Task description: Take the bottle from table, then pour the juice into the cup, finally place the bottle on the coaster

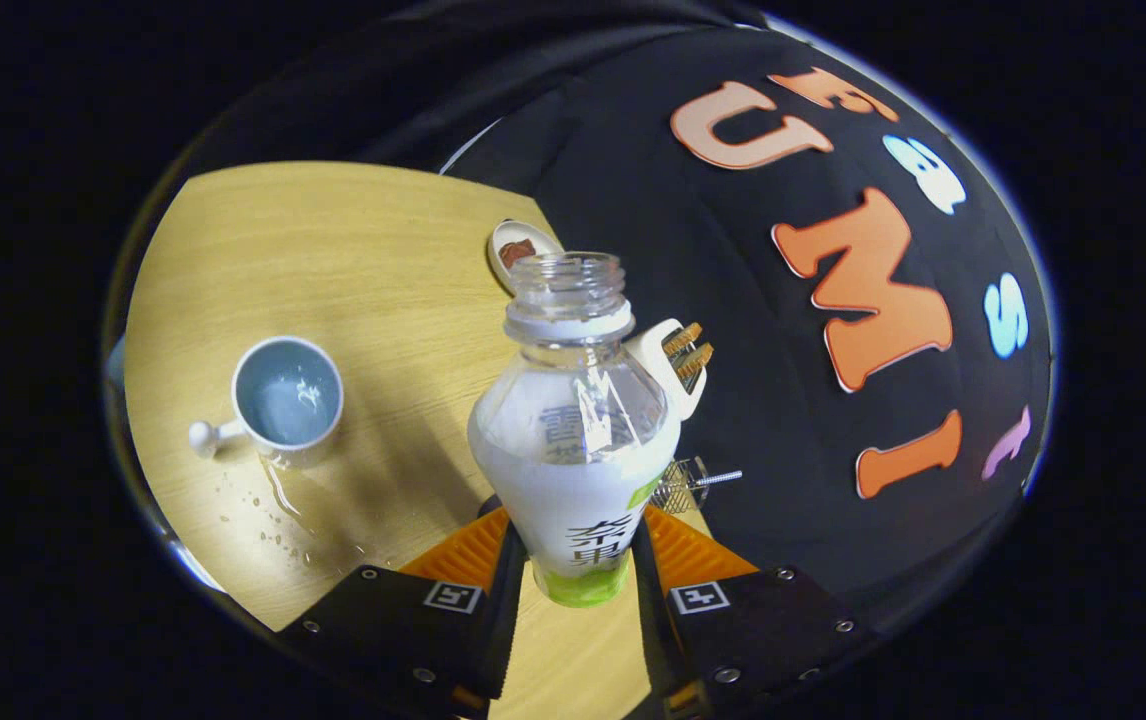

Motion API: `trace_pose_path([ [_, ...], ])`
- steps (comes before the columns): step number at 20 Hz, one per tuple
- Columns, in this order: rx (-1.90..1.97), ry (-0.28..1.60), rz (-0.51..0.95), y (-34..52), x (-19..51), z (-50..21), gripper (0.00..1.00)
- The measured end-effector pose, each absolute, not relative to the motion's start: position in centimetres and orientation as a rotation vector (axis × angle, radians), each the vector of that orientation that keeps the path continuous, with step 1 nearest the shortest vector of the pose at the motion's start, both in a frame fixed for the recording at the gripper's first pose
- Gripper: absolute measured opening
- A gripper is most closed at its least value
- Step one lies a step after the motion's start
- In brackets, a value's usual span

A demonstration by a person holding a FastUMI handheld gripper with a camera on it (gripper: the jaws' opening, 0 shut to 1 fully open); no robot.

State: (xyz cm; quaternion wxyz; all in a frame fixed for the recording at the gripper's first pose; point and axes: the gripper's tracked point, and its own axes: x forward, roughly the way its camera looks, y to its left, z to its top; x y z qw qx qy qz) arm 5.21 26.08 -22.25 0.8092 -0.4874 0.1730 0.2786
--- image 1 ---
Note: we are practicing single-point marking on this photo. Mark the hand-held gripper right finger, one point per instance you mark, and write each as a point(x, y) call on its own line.
point(653, 620)

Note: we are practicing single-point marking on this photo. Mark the metal mesh holder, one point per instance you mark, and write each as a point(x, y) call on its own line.
point(675, 490)

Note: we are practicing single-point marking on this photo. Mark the red-brown food piece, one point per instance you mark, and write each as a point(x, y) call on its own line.
point(517, 252)

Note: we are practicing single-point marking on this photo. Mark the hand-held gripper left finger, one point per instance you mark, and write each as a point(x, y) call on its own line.
point(508, 620)

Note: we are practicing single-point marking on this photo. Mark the small white round plate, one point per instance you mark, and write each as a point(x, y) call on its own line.
point(545, 240)

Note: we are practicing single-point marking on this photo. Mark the white cup blue inside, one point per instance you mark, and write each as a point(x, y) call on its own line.
point(308, 452)

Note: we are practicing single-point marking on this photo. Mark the clear juice bottle white label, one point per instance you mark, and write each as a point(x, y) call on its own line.
point(573, 480)

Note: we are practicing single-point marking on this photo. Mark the brown toast slice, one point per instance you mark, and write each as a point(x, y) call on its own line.
point(683, 338)
point(695, 361)

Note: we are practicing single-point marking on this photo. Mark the wooden table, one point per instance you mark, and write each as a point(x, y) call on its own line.
point(383, 300)

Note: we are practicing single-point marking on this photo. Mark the white toast holder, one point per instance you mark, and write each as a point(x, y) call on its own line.
point(671, 396)

